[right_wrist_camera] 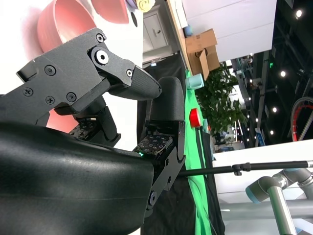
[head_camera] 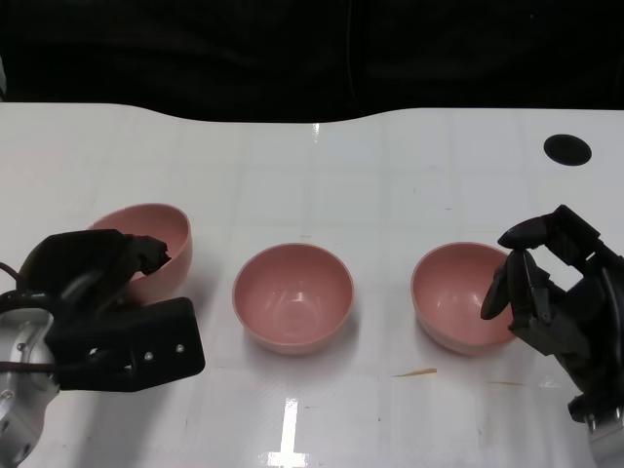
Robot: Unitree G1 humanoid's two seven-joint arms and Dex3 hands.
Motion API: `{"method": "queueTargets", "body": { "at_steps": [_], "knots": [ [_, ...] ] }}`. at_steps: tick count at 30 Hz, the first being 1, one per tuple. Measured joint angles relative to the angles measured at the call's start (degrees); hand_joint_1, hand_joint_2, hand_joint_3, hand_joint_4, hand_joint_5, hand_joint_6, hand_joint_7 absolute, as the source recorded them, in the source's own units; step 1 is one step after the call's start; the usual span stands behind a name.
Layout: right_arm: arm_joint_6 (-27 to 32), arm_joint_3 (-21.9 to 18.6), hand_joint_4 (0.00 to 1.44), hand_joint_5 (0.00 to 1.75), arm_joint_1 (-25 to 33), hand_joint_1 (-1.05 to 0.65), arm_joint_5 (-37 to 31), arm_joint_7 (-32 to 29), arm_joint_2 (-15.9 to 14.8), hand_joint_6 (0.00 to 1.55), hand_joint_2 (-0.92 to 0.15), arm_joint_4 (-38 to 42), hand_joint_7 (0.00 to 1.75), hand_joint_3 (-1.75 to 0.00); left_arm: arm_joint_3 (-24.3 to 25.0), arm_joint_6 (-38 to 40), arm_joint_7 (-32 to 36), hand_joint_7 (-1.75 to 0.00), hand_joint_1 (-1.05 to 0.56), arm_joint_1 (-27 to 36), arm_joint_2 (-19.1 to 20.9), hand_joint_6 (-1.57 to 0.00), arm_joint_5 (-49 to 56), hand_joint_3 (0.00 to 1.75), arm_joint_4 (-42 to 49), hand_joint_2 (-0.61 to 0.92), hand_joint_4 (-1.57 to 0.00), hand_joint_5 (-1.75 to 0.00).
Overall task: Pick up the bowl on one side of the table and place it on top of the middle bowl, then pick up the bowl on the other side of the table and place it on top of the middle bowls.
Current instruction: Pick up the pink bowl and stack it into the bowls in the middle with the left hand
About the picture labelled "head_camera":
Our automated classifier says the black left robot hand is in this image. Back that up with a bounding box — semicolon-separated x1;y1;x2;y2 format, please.
21;230;172;323

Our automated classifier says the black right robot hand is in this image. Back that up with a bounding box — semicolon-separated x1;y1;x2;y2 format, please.
480;204;624;425

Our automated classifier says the pink plastic bowl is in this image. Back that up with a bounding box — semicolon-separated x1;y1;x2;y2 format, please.
410;242;518;356
86;203;195;308
232;242;356;356

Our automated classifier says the black round table grommet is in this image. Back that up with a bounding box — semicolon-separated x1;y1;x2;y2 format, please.
543;135;593;167

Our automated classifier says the black backdrop curtain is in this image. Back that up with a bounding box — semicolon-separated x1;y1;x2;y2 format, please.
0;0;624;123

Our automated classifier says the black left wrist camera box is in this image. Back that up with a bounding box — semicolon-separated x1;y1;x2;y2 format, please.
48;296;206;394

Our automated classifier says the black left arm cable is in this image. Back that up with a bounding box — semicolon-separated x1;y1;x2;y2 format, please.
0;261;62;379

